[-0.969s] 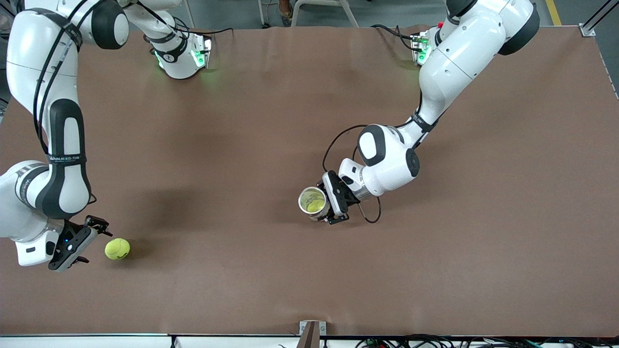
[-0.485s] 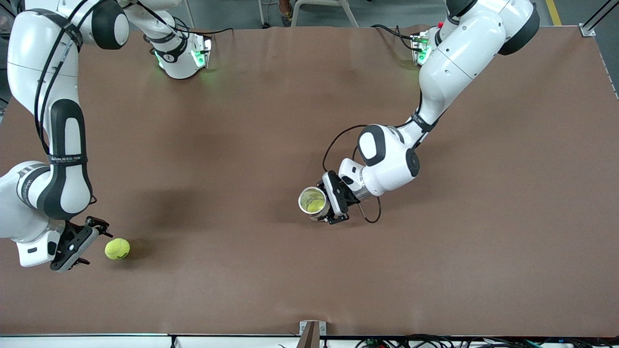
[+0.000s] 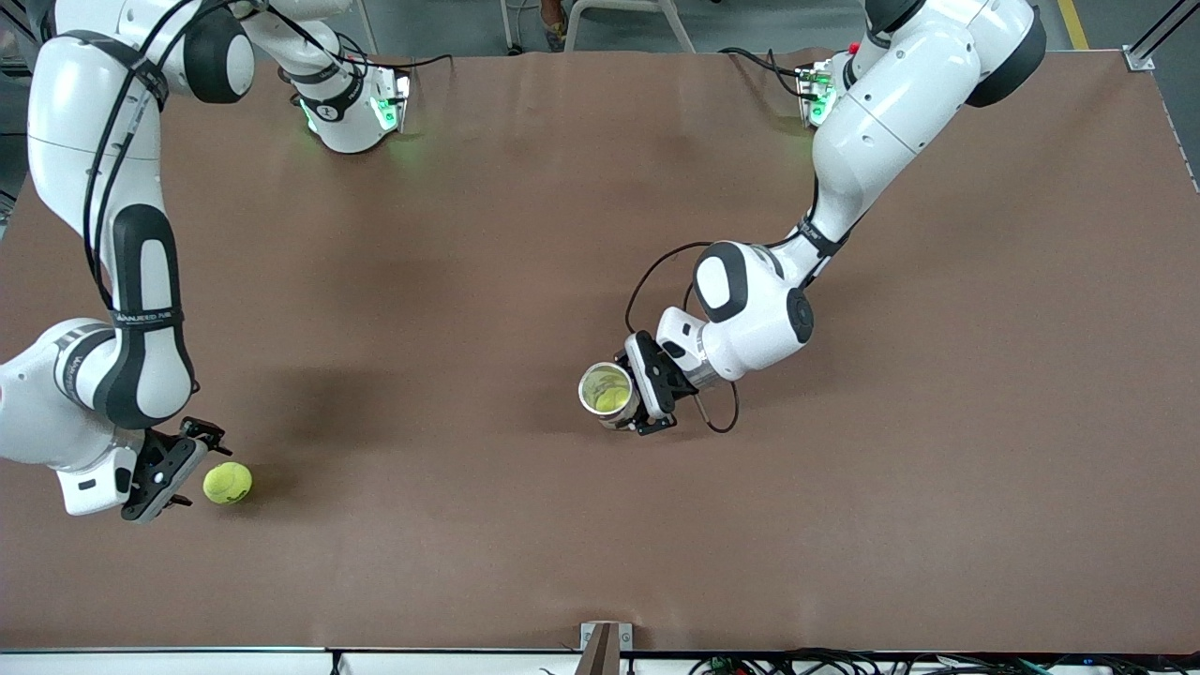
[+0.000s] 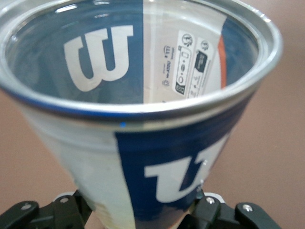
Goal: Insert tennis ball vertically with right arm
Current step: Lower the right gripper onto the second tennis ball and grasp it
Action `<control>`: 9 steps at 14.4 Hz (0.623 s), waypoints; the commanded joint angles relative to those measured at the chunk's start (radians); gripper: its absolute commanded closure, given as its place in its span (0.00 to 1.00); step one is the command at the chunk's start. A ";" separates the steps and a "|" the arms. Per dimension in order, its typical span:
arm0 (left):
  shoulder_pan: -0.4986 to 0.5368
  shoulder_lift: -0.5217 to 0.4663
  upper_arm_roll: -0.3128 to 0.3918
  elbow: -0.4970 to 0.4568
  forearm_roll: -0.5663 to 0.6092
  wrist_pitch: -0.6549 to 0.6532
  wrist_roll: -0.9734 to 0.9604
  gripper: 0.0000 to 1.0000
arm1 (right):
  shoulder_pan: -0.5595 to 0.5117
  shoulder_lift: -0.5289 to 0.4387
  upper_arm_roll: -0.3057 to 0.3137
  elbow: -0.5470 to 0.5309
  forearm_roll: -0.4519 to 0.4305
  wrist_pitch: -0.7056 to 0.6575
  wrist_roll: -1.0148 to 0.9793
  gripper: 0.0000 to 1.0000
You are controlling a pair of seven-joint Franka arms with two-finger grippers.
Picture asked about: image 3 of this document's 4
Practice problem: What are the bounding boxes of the clear plastic tennis ball can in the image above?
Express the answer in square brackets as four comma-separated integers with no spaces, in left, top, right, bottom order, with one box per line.
[577,362,650,434]

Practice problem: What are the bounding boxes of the brown table cover mat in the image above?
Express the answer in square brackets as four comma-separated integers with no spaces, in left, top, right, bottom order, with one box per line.
[0,47,1200,655]

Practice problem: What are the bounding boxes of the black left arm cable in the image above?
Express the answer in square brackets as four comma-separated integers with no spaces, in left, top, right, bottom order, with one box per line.
[625,242,743,436]

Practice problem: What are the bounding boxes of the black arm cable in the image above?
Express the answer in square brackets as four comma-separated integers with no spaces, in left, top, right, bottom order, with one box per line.
[625,242,743,436]
[82,0,282,315]

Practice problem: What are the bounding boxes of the white table edge rail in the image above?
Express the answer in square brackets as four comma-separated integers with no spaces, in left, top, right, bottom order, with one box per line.
[0,645,1200,675]

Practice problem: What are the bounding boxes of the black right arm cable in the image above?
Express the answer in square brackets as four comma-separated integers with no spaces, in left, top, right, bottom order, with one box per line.
[82,0,282,315]

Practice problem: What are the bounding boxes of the aluminium camera mount post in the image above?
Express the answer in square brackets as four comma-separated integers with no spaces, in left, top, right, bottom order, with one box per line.
[579,622,634,675]

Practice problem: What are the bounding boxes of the tangled black cable bundle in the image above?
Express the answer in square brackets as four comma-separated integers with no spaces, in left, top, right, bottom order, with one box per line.
[687,647,1200,675]

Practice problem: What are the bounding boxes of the black left base cable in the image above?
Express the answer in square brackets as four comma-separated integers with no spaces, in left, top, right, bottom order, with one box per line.
[720,47,809,99]

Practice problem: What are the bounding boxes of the black base cable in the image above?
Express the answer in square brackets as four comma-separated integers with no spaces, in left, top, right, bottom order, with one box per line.
[337,33,454,74]
[720,47,809,99]

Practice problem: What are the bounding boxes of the white stool frame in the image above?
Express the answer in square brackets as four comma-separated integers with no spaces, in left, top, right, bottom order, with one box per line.
[502,0,697,54]

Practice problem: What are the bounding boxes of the black right base cable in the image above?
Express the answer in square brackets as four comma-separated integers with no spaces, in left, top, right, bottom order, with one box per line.
[337,33,454,74]

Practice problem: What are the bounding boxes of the aluminium frame corner post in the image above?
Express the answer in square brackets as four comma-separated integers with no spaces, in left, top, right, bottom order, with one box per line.
[1123,0,1200,72]

